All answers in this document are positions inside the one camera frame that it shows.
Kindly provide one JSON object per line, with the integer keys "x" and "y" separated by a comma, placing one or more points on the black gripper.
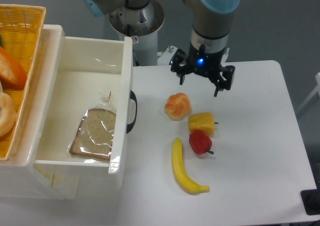
{"x": 203, "y": 60}

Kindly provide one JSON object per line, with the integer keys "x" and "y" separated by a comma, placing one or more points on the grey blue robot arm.
{"x": 212, "y": 20}

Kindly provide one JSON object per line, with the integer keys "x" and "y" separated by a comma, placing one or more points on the white drawer cabinet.
{"x": 22, "y": 175}

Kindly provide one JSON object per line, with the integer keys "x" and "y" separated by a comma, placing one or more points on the orange swirl bread roll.
{"x": 178, "y": 106}

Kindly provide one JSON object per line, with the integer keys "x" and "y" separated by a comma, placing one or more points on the yellow toy corn piece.
{"x": 203, "y": 122}

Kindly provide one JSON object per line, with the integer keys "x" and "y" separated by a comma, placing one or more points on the red toy bell pepper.
{"x": 200, "y": 143}

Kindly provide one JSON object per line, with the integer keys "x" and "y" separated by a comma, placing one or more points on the yellow toy banana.
{"x": 179, "y": 172}

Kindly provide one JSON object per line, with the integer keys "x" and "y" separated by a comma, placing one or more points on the bagged brown bread slice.
{"x": 95, "y": 131}

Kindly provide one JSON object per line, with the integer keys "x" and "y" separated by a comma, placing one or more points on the black device at edge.
{"x": 311, "y": 201}

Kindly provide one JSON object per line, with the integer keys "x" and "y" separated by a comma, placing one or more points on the yellow wicker basket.
{"x": 20, "y": 31}

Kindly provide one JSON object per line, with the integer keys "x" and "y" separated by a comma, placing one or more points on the orange toy carrot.
{"x": 11, "y": 71}

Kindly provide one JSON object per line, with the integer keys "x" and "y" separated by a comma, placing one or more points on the beige toy bagel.
{"x": 8, "y": 113}

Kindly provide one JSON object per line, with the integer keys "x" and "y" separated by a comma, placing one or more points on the metal table bracket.
{"x": 165, "y": 57}

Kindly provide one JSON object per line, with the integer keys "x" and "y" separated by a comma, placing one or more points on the white frame at right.
{"x": 310, "y": 100}

